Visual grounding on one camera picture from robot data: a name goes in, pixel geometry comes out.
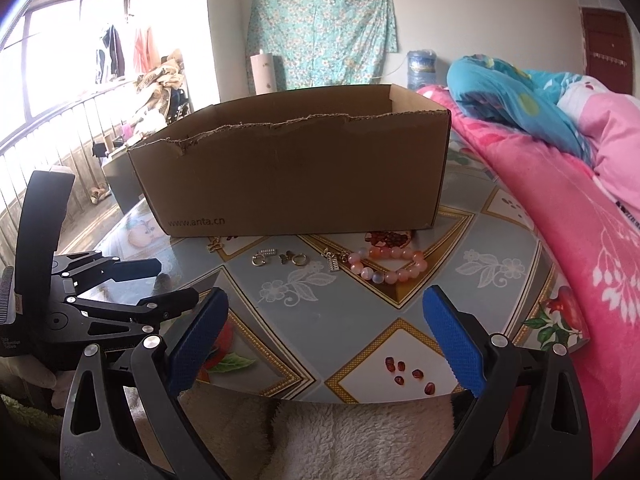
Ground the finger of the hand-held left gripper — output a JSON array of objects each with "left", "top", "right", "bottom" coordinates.
[
  {"left": 62, "top": 287, "right": 201, "bottom": 337},
  {"left": 51, "top": 254, "right": 164, "bottom": 285}
]

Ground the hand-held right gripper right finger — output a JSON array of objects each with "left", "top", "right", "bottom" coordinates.
[{"left": 422, "top": 285, "right": 593, "bottom": 480}]

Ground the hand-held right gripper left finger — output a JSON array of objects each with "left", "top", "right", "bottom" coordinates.
[{"left": 60, "top": 287, "right": 231, "bottom": 480}]

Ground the pink bead bracelet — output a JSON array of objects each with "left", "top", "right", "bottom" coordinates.
[{"left": 348, "top": 244, "right": 429, "bottom": 287}]

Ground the silver abacus charm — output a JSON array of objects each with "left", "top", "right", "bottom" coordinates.
[{"left": 322, "top": 250, "right": 351, "bottom": 274}]

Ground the brown cardboard box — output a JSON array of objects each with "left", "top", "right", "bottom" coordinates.
[{"left": 127, "top": 83, "right": 452, "bottom": 238}]

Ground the person's left hand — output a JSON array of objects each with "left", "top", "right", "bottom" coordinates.
[{"left": 0, "top": 356, "right": 77, "bottom": 403}]

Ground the grey cabinet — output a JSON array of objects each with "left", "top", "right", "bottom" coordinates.
[{"left": 102, "top": 147, "right": 147, "bottom": 216}]

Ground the fruit print tablecloth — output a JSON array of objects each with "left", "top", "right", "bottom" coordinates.
[{"left": 92, "top": 132, "right": 588, "bottom": 407}]

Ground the metal balcony railing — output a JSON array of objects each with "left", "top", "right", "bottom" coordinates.
[{"left": 0, "top": 77, "right": 142, "bottom": 261}]

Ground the white fluffy robe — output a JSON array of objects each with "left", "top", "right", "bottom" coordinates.
[{"left": 125, "top": 385, "right": 463, "bottom": 480}]

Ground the pink floral blanket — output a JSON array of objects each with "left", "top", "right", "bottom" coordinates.
[{"left": 417, "top": 84, "right": 640, "bottom": 480}]

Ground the pile of clothes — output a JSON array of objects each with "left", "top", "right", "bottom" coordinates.
[{"left": 135, "top": 50, "right": 187, "bottom": 111}]

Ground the window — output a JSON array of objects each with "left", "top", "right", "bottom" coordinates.
[{"left": 0, "top": 0, "right": 127, "bottom": 117}]

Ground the hanging dark jacket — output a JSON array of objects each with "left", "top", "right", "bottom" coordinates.
[{"left": 96, "top": 24, "right": 125, "bottom": 82}]

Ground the hanging pink garment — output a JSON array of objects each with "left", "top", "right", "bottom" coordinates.
[{"left": 133, "top": 26, "right": 157, "bottom": 74}]

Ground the blue and pink cartoon quilt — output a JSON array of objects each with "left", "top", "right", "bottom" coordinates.
[{"left": 446, "top": 55, "right": 640, "bottom": 201}]

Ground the blue water jug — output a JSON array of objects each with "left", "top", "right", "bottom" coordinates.
[{"left": 406, "top": 50, "right": 437, "bottom": 92}]

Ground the dark red door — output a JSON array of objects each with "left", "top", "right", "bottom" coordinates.
[{"left": 580, "top": 7, "right": 630, "bottom": 96}]

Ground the white wall cable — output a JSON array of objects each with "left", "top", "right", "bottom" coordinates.
[{"left": 372, "top": 56, "right": 409, "bottom": 82}]

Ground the teal floral wall cloth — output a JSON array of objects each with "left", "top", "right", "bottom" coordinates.
[{"left": 245, "top": 0, "right": 399, "bottom": 92}]

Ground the wall hook rack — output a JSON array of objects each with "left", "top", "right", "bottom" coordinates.
[{"left": 589, "top": 51, "right": 628, "bottom": 67}]

